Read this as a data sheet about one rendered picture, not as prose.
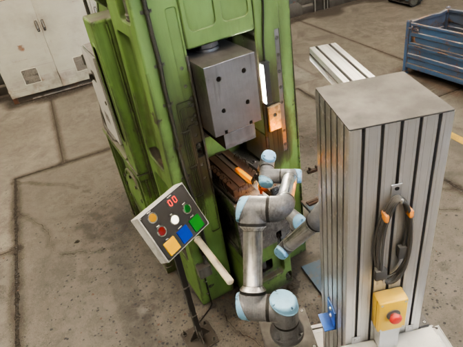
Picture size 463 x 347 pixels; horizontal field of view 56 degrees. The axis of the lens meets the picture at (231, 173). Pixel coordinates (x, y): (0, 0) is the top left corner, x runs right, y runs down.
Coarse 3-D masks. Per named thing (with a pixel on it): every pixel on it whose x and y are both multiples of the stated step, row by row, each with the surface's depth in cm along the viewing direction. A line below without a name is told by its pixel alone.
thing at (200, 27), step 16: (176, 0) 209; (192, 0) 213; (208, 0) 216; (224, 0) 221; (240, 0) 225; (192, 16) 216; (208, 16) 220; (224, 16) 224; (240, 16) 229; (192, 32) 219; (208, 32) 223; (224, 32) 227; (240, 32) 232; (192, 48) 223
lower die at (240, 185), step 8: (224, 152) 296; (216, 160) 289; (224, 160) 286; (232, 160) 284; (240, 160) 284; (224, 168) 280; (232, 168) 277; (240, 168) 276; (232, 176) 271; (240, 176) 268; (224, 184) 270; (232, 184) 266; (240, 184) 263; (248, 184) 264; (232, 192) 263; (240, 192) 264; (248, 192) 267
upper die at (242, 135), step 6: (246, 126) 244; (252, 126) 246; (234, 132) 242; (240, 132) 244; (246, 132) 246; (252, 132) 248; (216, 138) 251; (222, 138) 243; (228, 138) 242; (234, 138) 244; (240, 138) 246; (246, 138) 248; (252, 138) 250; (222, 144) 247; (228, 144) 243; (234, 144) 246
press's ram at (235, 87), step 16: (224, 48) 236; (240, 48) 232; (192, 64) 225; (208, 64) 219; (224, 64) 220; (240, 64) 225; (208, 80) 219; (224, 80) 224; (240, 80) 229; (256, 80) 234; (208, 96) 224; (224, 96) 228; (240, 96) 233; (256, 96) 239; (208, 112) 232; (224, 112) 233; (240, 112) 238; (256, 112) 243; (208, 128) 242; (224, 128) 237
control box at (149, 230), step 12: (168, 192) 232; (180, 192) 234; (156, 204) 223; (168, 204) 228; (180, 204) 232; (192, 204) 237; (144, 216) 218; (156, 216) 222; (168, 216) 226; (180, 216) 231; (192, 216) 236; (204, 216) 241; (144, 228) 216; (156, 228) 221; (168, 228) 225; (180, 228) 229; (192, 228) 234; (156, 240) 219; (180, 240) 228; (156, 252) 222
